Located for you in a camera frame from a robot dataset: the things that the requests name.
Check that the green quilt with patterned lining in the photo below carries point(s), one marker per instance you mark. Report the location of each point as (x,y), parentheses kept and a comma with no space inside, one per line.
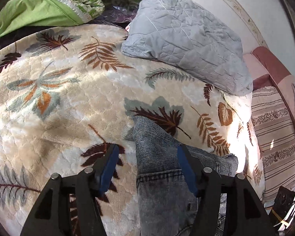
(51,7)

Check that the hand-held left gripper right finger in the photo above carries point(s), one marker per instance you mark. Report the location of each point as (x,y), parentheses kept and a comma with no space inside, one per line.
(186,169)

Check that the black fleece cloth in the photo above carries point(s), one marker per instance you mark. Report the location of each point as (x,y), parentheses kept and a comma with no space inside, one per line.
(9,38)

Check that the grey quilted pillow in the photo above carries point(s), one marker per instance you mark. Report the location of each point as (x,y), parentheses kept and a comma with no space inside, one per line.
(186,36)

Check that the clear plastic bag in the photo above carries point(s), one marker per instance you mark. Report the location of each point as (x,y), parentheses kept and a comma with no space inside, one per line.
(118,14)

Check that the blue denim pants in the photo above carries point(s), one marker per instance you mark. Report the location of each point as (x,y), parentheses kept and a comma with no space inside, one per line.
(162,177)

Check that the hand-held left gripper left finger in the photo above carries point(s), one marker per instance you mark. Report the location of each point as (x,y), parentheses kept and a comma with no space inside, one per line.
(107,169)

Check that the striped floral mattress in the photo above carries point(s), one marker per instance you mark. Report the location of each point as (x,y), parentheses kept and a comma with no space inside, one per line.
(277,137)

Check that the black device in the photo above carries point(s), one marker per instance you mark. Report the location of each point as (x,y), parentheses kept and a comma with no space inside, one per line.
(284,201)

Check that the beige leaf-print plush blanket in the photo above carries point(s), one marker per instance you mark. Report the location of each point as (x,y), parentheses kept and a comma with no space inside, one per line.
(64,98)

